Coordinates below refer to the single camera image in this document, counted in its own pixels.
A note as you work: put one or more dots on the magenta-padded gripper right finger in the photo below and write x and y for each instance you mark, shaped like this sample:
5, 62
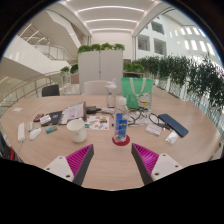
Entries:
163, 165

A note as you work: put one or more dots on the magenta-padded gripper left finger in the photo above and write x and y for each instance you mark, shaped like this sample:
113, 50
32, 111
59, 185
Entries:
61, 165

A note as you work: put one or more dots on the clear blue-label water bottle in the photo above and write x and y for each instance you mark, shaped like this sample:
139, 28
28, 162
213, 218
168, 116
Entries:
120, 125

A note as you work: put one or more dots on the white packet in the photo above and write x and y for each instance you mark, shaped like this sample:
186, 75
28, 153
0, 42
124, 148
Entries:
172, 137
154, 129

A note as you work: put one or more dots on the small teal packet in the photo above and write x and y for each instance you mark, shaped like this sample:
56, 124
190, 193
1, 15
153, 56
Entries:
51, 129

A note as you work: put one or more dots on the white mug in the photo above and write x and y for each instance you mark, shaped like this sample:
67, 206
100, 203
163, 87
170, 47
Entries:
77, 130

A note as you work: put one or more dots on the white computer mouse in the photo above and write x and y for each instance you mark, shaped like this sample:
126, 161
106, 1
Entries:
34, 133

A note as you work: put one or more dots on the black notebook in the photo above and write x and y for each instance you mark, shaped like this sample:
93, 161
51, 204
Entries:
56, 117

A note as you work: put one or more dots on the small white card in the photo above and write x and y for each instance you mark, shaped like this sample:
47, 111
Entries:
45, 119

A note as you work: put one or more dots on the white charger block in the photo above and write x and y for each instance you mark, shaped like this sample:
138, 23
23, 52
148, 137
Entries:
30, 126

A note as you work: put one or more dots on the white power strip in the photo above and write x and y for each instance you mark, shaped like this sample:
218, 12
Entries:
21, 132

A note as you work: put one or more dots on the flat round red coaster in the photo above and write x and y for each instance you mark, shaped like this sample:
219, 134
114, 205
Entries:
115, 142

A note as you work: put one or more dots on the dark red phone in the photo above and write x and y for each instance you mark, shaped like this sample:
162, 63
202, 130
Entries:
38, 117

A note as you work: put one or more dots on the brown package with paper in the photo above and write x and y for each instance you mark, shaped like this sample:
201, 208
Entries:
73, 112

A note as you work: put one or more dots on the colourful sticker sheet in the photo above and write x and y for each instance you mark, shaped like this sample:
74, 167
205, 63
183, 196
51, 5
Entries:
96, 122

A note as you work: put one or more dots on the black wallet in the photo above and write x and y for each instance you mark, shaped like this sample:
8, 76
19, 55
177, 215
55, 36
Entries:
90, 109

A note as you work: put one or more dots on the small white paper sheet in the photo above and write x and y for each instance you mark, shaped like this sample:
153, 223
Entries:
17, 109

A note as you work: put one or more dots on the black chair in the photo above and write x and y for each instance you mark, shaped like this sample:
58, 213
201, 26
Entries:
50, 90

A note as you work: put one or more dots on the green cat-print tote bag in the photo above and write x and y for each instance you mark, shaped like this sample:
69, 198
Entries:
137, 93

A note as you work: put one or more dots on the glass balustrade railing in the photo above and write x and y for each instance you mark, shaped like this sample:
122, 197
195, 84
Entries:
26, 88

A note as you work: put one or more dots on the clear white-lid shaker bottle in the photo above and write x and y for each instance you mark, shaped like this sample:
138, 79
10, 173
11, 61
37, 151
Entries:
111, 95

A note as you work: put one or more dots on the brown planter with plants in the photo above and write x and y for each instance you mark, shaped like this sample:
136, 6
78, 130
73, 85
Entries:
74, 78

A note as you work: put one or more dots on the row of green plants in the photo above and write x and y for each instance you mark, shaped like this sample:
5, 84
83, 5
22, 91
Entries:
186, 76

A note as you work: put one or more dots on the wooden planter with plants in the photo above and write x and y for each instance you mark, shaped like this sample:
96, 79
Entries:
133, 67

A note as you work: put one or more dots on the white cabinet with plants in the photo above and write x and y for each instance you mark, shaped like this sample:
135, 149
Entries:
100, 70

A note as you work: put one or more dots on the ceiling light strips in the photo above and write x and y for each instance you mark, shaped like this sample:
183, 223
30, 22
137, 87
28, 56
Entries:
110, 20

